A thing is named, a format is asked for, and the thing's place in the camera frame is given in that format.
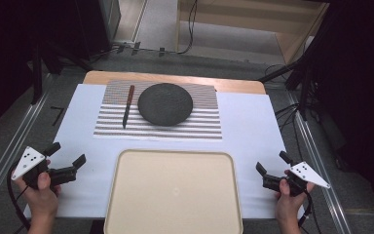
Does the person's left hand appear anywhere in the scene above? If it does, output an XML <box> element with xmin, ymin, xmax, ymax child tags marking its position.
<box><xmin>12</xmin><ymin>159</ymin><xmax>62</xmax><ymax>226</ymax></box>

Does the knife with brown handle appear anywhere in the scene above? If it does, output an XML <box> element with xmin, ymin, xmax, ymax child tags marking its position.
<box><xmin>122</xmin><ymin>85</ymin><xmax>136</xmax><ymax>130</ymax></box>

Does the person's right hand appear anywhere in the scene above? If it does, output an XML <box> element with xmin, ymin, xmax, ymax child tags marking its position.
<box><xmin>274</xmin><ymin>169</ymin><xmax>317</xmax><ymax>226</ymax></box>

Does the beige plastic tray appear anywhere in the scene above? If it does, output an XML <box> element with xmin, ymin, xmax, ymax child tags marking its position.
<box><xmin>103</xmin><ymin>148</ymin><xmax>244</xmax><ymax>234</ymax></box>

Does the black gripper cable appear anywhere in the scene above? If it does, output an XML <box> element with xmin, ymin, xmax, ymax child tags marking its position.
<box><xmin>297</xmin><ymin>189</ymin><xmax>315</xmax><ymax>229</ymax></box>
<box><xmin>6</xmin><ymin>161</ymin><xmax>32</xmax><ymax>232</ymax></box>

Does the dark grey round bowl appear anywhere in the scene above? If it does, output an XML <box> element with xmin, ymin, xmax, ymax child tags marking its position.
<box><xmin>137</xmin><ymin>82</ymin><xmax>195</xmax><ymax>128</ymax></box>

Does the white table cover sheet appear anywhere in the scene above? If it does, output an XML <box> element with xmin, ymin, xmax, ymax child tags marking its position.
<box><xmin>22</xmin><ymin>83</ymin><xmax>307</xmax><ymax>220</ymax></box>

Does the grey cabinet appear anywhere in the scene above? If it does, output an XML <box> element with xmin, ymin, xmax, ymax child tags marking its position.
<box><xmin>97</xmin><ymin>0</ymin><xmax>122</xmax><ymax>44</ymax></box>

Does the metal floor rail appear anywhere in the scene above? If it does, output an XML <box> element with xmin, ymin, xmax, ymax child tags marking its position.
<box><xmin>0</xmin><ymin>73</ymin><xmax>55</xmax><ymax>213</ymax></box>
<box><xmin>286</xmin><ymin>92</ymin><xmax>354</xmax><ymax>234</ymax></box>

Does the black metal stand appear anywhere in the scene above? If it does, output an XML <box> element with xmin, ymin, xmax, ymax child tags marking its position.
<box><xmin>257</xmin><ymin>48</ymin><xmax>320</xmax><ymax>122</ymax></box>
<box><xmin>28</xmin><ymin>38</ymin><xmax>94</xmax><ymax>105</ymax></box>

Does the light wooden shelf unit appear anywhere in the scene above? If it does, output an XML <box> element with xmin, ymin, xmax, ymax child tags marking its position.
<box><xmin>174</xmin><ymin>0</ymin><xmax>331</xmax><ymax>65</ymax></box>

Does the black hanging cable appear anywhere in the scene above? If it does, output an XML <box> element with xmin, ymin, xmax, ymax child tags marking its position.
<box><xmin>176</xmin><ymin>0</ymin><xmax>199</xmax><ymax>56</ymax></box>

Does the striped placemat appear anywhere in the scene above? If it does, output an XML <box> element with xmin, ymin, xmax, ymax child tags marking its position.
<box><xmin>93</xmin><ymin>79</ymin><xmax>224</xmax><ymax>141</ymax></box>

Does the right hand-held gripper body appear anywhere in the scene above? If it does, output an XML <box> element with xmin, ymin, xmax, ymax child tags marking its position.
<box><xmin>262</xmin><ymin>161</ymin><xmax>332</xmax><ymax>198</ymax></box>

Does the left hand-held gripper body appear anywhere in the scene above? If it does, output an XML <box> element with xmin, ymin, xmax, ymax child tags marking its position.
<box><xmin>11</xmin><ymin>145</ymin><xmax>78</xmax><ymax>191</ymax></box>

